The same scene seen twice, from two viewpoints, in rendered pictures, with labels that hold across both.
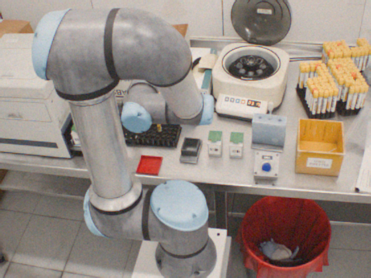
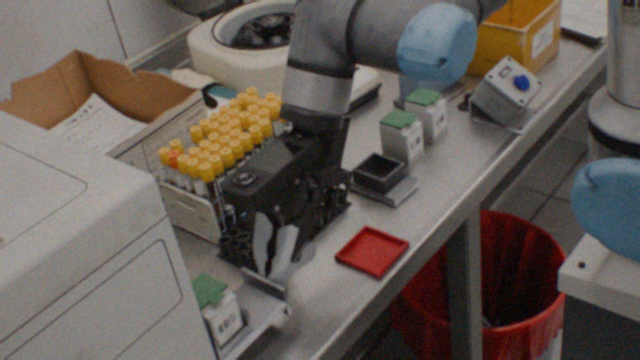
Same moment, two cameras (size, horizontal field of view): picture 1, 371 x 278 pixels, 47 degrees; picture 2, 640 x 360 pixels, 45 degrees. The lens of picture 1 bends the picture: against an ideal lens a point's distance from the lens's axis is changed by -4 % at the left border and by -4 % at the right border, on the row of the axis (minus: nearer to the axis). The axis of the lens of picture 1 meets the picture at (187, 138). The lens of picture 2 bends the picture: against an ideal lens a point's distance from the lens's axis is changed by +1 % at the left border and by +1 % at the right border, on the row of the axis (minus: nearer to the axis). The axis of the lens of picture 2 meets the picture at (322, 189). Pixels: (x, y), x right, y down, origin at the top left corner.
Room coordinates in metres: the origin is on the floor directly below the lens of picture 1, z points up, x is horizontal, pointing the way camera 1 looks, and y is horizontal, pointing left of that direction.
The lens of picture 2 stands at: (0.59, 0.76, 1.51)
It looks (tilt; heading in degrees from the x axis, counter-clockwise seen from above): 37 degrees down; 299
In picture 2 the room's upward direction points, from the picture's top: 10 degrees counter-clockwise
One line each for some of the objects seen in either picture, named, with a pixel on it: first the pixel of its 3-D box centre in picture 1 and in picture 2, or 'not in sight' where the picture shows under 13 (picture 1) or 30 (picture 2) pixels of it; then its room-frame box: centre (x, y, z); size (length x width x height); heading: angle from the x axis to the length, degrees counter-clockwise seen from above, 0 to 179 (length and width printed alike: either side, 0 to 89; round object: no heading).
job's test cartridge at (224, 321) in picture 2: (81, 134); (211, 314); (0.99, 0.33, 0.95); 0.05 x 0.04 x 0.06; 165
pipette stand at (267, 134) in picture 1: (269, 130); (428, 69); (0.93, -0.25, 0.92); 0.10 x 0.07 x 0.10; 70
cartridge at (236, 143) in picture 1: (236, 145); (425, 115); (0.90, -0.14, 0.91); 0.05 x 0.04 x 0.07; 165
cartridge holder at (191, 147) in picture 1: (191, 148); (379, 176); (0.93, -0.01, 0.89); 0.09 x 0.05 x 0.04; 163
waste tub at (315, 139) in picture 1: (318, 147); (505, 34); (0.84, -0.38, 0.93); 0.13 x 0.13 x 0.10; 74
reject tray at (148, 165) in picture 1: (149, 165); (372, 250); (0.89, 0.12, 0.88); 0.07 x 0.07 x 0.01; 75
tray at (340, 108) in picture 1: (343, 95); not in sight; (1.09, -0.55, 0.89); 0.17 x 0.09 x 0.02; 2
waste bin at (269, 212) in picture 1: (279, 254); (474, 339); (0.89, -0.33, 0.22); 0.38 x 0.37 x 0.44; 75
